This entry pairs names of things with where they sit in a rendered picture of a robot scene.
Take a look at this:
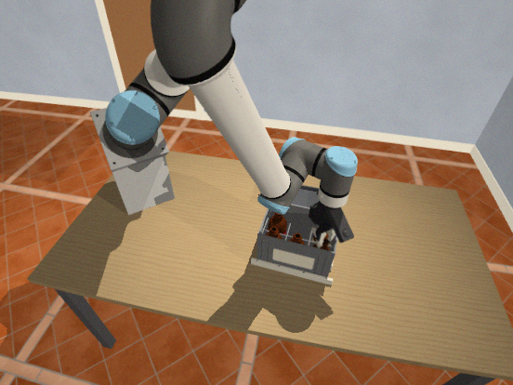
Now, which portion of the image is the grey plastic crate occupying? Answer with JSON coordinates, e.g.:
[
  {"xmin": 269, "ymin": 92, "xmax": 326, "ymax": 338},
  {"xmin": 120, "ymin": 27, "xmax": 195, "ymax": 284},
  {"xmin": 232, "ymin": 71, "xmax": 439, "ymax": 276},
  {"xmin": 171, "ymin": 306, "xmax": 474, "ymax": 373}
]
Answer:
[{"xmin": 257, "ymin": 204, "xmax": 335, "ymax": 277}]

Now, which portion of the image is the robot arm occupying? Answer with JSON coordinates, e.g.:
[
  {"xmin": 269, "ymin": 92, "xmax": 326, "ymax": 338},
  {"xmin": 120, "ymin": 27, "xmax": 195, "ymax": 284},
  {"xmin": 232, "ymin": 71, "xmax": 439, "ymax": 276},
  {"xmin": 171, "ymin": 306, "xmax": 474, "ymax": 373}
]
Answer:
[{"xmin": 103, "ymin": 0, "xmax": 358, "ymax": 243}]

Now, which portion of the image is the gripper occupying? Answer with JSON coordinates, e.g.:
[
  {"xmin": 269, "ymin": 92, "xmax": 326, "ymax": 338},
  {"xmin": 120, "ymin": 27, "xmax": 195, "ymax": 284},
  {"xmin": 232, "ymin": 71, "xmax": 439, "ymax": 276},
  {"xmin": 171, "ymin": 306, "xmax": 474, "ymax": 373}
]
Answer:
[{"xmin": 309, "ymin": 200, "xmax": 340, "ymax": 248}]

